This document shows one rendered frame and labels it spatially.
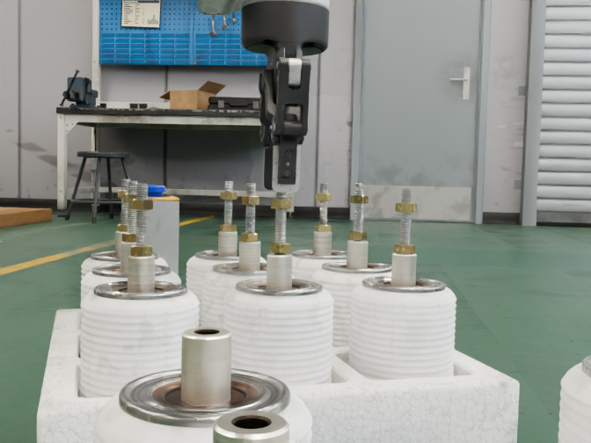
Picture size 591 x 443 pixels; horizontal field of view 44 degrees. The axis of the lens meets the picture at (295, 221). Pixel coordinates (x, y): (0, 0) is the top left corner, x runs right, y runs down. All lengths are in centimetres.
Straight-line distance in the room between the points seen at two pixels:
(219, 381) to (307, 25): 36
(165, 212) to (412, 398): 49
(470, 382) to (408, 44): 514
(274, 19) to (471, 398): 35
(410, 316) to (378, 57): 509
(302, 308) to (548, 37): 527
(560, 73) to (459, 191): 112
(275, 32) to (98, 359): 29
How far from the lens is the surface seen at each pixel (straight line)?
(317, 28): 62
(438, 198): 564
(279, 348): 60
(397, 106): 564
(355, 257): 77
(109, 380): 59
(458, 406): 64
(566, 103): 577
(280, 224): 62
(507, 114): 573
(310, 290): 61
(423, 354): 65
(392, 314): 63
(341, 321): 75
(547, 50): 577
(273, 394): 33
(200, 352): 32
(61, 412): 56
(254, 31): 62
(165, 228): 99
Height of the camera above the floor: 35
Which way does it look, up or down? 4 degrees down
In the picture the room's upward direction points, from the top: 1 degrees clockwise
